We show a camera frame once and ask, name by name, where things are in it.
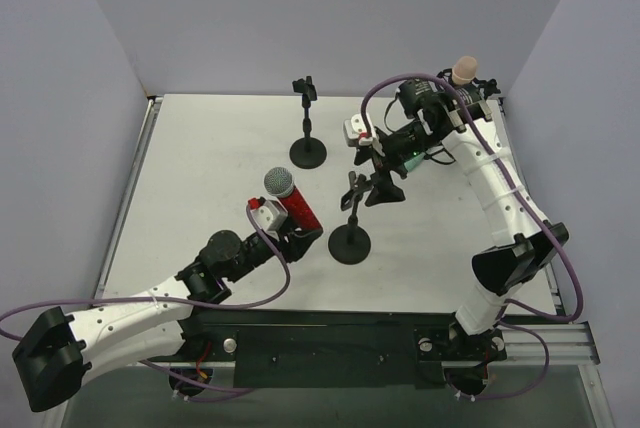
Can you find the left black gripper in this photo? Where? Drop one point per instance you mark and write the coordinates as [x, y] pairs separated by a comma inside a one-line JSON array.
[[291, 244]]

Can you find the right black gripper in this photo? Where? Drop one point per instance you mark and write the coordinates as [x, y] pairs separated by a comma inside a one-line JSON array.
[[377, 163]]

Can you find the mint green microphone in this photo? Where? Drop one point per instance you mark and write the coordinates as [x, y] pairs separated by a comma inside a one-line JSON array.
[[414, 162]]

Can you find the red glitter microphone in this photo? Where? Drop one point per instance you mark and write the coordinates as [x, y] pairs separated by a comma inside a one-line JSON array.
[[279, 183]]

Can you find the black round-base clip stand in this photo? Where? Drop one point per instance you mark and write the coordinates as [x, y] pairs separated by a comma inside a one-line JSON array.
[[350, 244]]

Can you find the pink microphone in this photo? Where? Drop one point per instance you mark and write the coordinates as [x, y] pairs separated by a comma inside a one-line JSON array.
[[464, 70]]

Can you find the black tripod shock-mount stand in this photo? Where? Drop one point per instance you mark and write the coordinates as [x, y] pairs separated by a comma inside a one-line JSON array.
[[475, 94]]

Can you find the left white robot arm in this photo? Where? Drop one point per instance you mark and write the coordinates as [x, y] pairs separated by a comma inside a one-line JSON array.
[[62, 351]]

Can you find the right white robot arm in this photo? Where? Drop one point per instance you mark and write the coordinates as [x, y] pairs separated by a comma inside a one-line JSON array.
[[451, 111]]

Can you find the black round-base rear stand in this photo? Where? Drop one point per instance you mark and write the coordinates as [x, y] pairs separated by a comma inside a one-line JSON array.
[[307, 152]]

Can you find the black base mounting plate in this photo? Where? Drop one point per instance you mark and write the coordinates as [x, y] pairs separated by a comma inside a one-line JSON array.
[[333, 349]]

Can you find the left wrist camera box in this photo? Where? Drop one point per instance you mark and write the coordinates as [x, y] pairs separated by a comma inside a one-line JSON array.
[[268, 215]]

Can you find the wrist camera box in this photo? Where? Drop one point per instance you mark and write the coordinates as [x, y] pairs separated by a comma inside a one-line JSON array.
[[268, 215], [356, 134]]

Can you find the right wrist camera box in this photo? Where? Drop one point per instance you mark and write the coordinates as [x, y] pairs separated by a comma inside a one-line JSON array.
[[356, 134]]

